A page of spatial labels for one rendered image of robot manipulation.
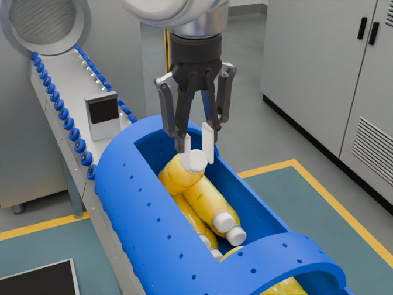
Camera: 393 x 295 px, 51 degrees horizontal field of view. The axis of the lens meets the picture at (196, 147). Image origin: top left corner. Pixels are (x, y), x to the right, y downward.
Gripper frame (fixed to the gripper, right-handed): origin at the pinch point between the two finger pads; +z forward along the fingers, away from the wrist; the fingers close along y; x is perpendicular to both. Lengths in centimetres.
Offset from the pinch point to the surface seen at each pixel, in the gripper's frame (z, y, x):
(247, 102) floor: 128, -158, -206
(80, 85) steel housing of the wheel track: 35, -3, -109
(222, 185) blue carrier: 22.1, -13.0, -11.6
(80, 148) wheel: 31, 10, -57
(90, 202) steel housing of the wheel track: 40, 13, -41
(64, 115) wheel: 31, 10, -79
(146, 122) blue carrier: 4.6, 1.7, -19.3
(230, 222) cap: 18.3, -6.0, 2.7
